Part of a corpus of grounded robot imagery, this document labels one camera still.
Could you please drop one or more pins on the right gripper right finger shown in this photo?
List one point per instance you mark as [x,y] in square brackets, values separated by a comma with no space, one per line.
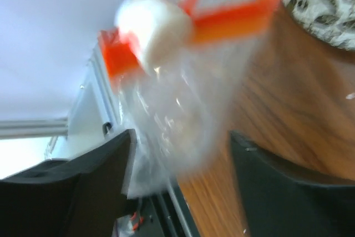
[281,198]

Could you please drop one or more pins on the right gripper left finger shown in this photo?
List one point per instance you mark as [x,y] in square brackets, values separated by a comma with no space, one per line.
[78,197]

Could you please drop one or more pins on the clear orange zip bag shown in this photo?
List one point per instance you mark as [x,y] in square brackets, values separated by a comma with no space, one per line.
[173,66]

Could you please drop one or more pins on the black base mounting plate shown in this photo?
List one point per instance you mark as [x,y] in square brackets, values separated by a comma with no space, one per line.
[163,214]

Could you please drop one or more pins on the black white leaf bowl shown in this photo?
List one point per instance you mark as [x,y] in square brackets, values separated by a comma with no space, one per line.
[331,21]

